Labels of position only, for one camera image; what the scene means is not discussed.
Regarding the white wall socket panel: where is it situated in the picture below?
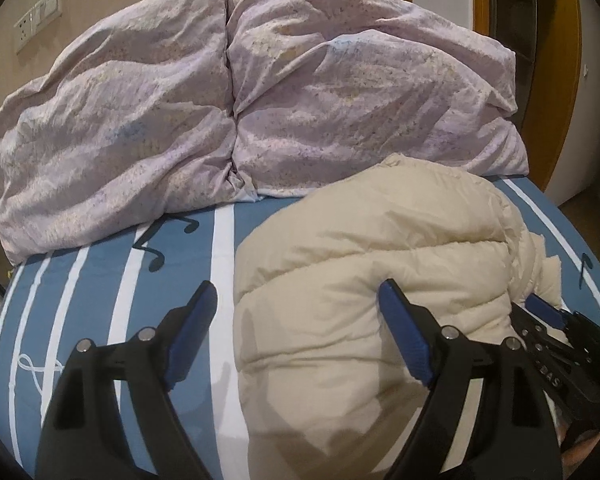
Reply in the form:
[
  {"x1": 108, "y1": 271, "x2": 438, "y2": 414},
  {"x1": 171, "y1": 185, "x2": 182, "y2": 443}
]
[{"x1": 14, "y1": 0, "x2": 63, "y2": 54}]

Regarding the beige puffer jacket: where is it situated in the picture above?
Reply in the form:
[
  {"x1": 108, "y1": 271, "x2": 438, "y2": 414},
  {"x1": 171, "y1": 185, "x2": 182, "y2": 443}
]
[{"x1": 232, "y1": 154, "x2": 563, "y2": 480}]

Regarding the white door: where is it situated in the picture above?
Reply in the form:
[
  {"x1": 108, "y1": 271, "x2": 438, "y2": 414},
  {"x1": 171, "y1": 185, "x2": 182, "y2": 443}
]
[{"x1": 545, "y1": 0, "x2": 600, "y2": 206}]

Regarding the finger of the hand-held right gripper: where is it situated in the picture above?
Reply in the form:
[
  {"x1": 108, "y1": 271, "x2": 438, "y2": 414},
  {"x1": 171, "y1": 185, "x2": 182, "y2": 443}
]
[
  {"x1": 526, "y1": 293, "x2": 600, "y2": 361},
  {"x1": 510, "y1": 303, "x2": 589, "y2": 376}
]

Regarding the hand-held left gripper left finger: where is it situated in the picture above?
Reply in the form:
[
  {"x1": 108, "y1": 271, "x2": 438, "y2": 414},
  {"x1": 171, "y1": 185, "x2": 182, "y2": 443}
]
[{"x1": 35, "y1": 280, "x2": 218, "y2": 480}]

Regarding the blue white striped bed sheet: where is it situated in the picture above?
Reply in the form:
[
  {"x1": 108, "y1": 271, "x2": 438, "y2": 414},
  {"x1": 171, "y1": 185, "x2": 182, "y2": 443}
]
[{"x1": 0, "y1": 175, "x2": 600, "y2": 480}]

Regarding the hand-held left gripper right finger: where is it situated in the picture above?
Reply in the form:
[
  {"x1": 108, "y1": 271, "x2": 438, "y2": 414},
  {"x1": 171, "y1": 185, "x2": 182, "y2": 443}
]
[{"x1": 377, "y1": 278, "x2": 563, "y2": 480}]

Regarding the lilac floral duvet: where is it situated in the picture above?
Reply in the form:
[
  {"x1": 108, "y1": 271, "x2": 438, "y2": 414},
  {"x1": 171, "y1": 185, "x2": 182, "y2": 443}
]
[{"x1": 0, "y1": 0, "x2": 531, "y2": 267}]

